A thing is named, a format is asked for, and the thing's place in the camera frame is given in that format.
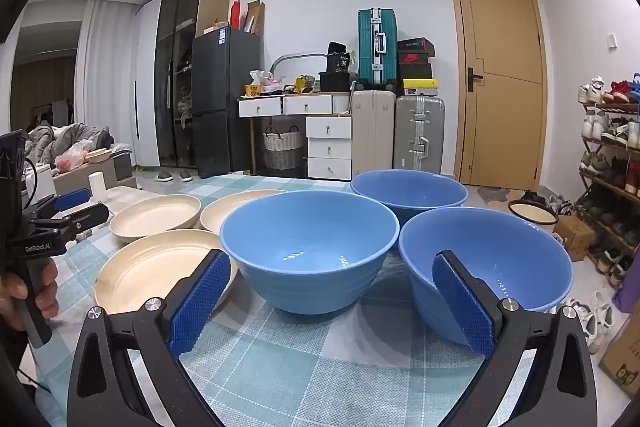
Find black storage box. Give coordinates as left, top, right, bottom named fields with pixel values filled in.
left=319, top=72, right=351, bottom=92

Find black sandals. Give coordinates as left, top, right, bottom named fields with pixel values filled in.
left=517, top=189, right=551, bottom=208

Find cream plate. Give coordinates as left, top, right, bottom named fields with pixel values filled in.
left=200, top=189, right=288, bottom=235
left=110, top=194, right=202, bottom=243
left=94, top=229, right=240, bottom=315

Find open cardboard sleeve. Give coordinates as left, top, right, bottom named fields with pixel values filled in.
left=244, top=0, right=267, bottom=35

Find person's left hand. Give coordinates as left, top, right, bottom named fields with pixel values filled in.
left=0, top=257, right=60, bottom=333

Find black refrigerator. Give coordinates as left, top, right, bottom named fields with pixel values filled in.
left=191, top=26, right=263, bottom=178

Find beige suitcase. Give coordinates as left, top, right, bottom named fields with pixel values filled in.
left=351, top=89, right=398, bottom=172

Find silver suitcase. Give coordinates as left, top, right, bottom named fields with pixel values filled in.
left=393, top=95, right=446, bottom=174

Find white wardrobe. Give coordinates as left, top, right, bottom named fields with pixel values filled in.
left=132, top=0, right=163, bottom=168

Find beige checked cloth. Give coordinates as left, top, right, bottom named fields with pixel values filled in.
left=102, top=186, right=151, bottom=214

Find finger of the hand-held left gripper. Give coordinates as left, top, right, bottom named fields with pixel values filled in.
left=30, top=188, right=93, bottom=220
left=27, top=202, right=110, bottom=240

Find pile of grey clothes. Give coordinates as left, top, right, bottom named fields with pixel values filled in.
left=24, top=123, right=113, bottom=168

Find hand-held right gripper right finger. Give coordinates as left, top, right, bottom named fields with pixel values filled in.
left=431, top=250, right=598, bottom=427

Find black bag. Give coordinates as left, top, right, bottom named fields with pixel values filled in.
left=326, top=42, right=351, bottom=74

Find woven laundry basket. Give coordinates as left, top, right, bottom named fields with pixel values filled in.
left=262, top=127, right=304, bottom=172

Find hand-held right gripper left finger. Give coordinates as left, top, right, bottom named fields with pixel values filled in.
left=66, top=249, right=236, bottom=427

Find white drawer desk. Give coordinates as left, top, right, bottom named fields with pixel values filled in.
left=237, top=92, right=353, bottom=182

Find cat print cardboard box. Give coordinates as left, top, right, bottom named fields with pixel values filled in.
left=598, top=307, right=640, bottom=398

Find blue bowl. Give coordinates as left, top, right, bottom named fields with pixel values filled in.
left=350, top=170, right=469, bottom=253
left=220, top=190, right=400, bottom=315
left=398, top=207, right=574, bottom=347

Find grey door mat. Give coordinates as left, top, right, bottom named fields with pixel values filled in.
left=477, top=186, right=511, bottom=205

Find curved grey tube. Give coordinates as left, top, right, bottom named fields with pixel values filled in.
left=270, top=53, right=328, bottom=74

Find dark glass wardrobe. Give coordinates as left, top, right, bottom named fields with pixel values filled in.
left=152, top=0, right=232, bottom=170

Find wooden door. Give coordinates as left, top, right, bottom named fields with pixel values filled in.
left=447, top=0, right=547, bottom=192

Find cream trash bin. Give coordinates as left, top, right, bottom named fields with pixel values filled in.
left=507, top=198, right=560, bottom=235

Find small brown cardboard box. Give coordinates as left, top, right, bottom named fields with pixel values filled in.
left=552, top=214, right=596, bottom=263

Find teal suitcase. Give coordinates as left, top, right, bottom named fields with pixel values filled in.
left=357, top=8, right=399, bottom=88

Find blue checked tablecloth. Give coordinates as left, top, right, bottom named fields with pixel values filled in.
left=50, top=174, right=551, bottom=427

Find yellow black shoe box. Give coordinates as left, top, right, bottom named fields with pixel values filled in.
left=402, top=78, right=440, bottom=96

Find red plastic bag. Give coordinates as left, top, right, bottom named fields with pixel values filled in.
left=55, top=142, right=93, bottom=172

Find white curtain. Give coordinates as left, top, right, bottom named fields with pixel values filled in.
left=75, top=0, right=141, bottom=142

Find wooden shoe rack with shoes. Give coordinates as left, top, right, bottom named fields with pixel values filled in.
left=577, top=76, right=640, bottom=289

